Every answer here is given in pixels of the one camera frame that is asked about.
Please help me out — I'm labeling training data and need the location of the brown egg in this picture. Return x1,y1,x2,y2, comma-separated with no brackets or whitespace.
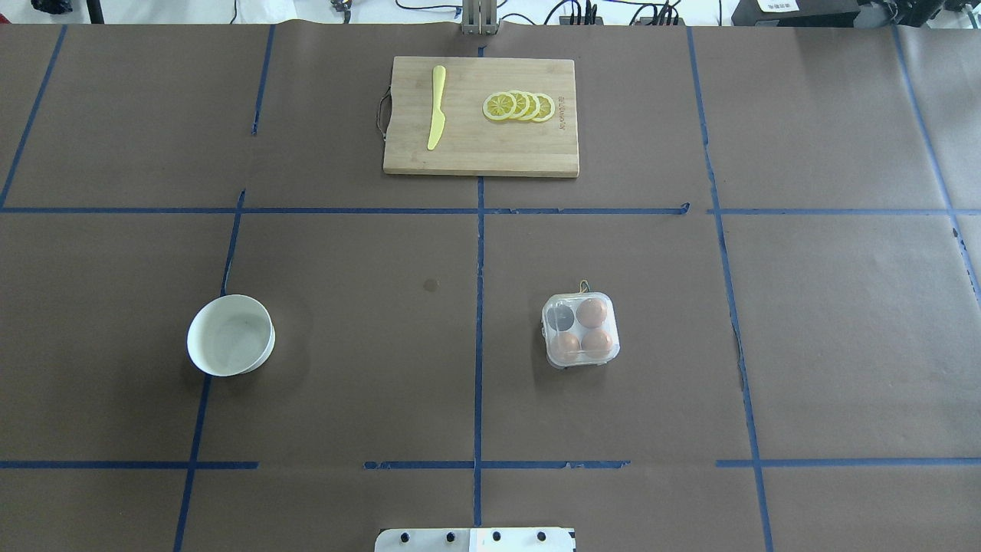
553,331,581,364
576,297,609,328
581,328,614,359

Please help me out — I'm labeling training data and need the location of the clear plastic egg box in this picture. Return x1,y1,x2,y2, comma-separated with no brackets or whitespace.
540,279,621,370

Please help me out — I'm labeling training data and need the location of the brown egg front in box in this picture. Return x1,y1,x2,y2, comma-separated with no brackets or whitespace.
576,297,609,328

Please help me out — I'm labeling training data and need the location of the black box on bench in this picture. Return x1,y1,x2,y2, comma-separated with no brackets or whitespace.
731,1,861,28

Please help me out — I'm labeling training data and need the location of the bamboo cutting board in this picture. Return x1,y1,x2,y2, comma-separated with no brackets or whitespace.
383,56,579,179

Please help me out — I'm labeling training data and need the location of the lemon slice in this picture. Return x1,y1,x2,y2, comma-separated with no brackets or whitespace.
519,92,540,121
530,94,555,123
508,90,530,120
481,92,518,121

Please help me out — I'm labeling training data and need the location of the yellow plastic knife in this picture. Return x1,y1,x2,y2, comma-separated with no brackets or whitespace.
427,65,446,151

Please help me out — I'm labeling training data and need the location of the white ceramic bowl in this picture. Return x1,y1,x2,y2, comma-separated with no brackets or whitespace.
186,294,277,377

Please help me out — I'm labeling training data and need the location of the aluminium frame post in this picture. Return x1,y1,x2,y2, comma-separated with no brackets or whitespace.
460,0,500,36

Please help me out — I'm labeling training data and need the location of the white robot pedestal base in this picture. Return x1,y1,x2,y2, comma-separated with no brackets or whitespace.
374,527,577,551

